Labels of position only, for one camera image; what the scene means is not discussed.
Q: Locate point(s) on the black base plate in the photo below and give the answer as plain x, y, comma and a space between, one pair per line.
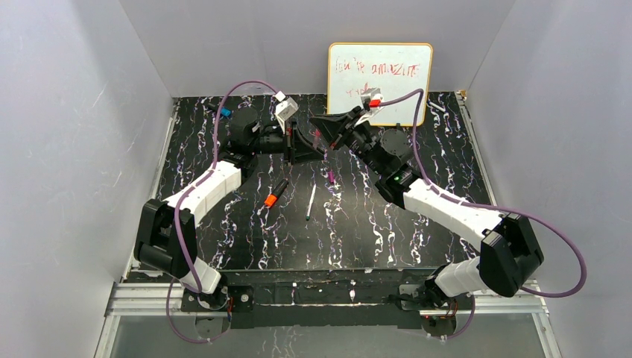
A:
330, 297

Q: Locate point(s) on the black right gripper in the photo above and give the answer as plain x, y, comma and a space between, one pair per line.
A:
349, 131

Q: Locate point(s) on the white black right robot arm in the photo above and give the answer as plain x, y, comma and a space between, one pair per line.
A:
508, 249

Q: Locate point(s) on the blue black marker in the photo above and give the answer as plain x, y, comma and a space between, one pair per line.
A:
221, 111

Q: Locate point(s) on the black orange highlighter pen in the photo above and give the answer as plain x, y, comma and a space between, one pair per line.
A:
276, 192

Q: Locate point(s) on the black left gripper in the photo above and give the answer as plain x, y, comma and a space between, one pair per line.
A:
291, 142

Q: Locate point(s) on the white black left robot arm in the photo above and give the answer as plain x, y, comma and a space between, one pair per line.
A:
166, 239

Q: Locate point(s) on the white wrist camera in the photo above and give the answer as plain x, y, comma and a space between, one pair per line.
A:
371, 100
285, 108

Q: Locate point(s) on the small white pen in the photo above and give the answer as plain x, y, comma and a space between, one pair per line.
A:
437, 107

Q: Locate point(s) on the pink white pen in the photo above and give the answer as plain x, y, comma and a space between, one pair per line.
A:
316, 139

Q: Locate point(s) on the white green pen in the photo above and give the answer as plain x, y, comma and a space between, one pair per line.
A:
310, 204

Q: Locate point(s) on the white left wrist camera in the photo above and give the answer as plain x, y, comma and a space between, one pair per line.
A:
285, 108

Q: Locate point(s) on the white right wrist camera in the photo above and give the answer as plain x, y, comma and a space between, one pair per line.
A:
371, 100

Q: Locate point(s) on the orange framed whiteboard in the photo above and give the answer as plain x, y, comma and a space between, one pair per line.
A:
396, 69

